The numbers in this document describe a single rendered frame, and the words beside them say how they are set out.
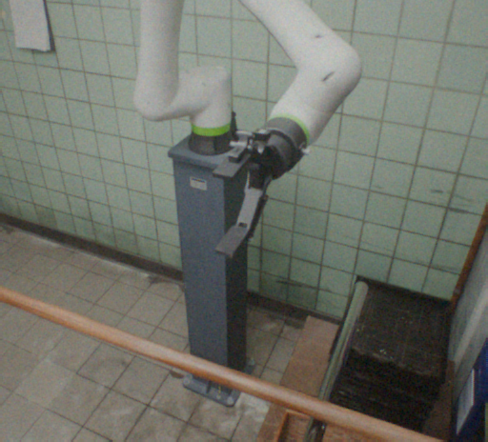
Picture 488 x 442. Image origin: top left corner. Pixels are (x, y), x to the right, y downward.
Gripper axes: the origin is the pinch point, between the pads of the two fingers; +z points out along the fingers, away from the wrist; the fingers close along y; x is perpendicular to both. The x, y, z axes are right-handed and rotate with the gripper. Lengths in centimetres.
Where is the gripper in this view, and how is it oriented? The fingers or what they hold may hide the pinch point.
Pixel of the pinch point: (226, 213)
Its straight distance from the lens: 67.3
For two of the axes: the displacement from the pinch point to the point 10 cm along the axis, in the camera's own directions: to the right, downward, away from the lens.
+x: -9.2, -2.2, 3.2
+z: -3.9, 5.2, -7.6
